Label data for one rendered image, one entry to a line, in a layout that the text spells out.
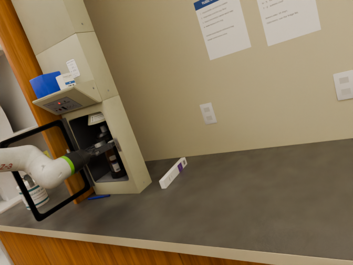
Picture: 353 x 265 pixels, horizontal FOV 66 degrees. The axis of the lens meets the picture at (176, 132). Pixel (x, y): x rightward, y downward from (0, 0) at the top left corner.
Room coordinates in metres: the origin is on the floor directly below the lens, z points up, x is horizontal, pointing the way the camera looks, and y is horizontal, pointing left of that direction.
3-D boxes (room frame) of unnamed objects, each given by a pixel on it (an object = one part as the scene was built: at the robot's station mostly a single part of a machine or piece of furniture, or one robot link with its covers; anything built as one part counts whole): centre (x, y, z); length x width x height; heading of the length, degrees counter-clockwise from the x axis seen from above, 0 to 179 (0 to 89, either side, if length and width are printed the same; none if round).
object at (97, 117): (1.39, 0.32, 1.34); 0.18 x 0.18 x 0.05
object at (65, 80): (1.24, 0.38, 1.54); 0.05 x 0.05 x 0.06; 49
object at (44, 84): (1.32, 0.49, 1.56); 0.10 x 0.10 x 0.09; 55
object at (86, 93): (1.28, 0.43, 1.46); 0.32 x 0.11 x 0.10; 55
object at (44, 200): (1.28, 0.63, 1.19); 0.30 x 0.01 x 0.40; 138
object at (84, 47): (1.43, 0.32, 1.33); 0.32 x 0.25 x 0.77; 55
